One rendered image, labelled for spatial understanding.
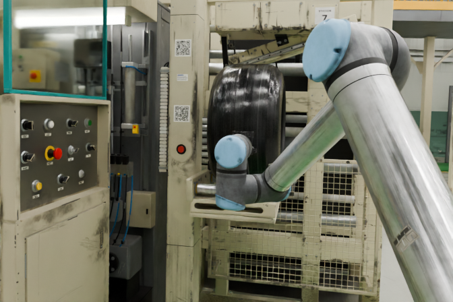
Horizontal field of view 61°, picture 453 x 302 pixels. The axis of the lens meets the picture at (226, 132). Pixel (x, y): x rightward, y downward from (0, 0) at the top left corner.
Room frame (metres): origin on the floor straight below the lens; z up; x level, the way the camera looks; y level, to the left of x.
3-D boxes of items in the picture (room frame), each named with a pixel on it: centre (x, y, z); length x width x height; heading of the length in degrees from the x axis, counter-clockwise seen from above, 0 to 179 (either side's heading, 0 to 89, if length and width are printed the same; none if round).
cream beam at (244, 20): (2.00, -0.25, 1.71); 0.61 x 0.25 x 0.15; 79
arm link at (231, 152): (1.14, -0.02, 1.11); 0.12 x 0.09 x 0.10; 169
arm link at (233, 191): (1.14, -0.03, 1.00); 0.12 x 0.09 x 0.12; 117
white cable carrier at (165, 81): (1.75, 0.28, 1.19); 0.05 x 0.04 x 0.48; 169
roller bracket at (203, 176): (1.77, 0.11, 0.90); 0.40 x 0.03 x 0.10; 169
